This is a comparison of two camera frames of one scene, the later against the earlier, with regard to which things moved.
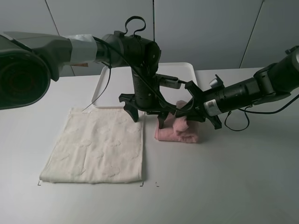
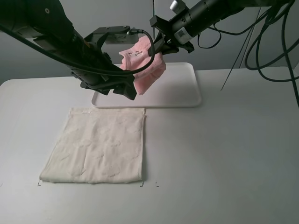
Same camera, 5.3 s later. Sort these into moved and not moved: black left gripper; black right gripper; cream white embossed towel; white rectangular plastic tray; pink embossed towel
Moved: pink embossed towel; black right gripper; black left gripper
Not moved: cream white embossed towel; white rectangular plastic tray
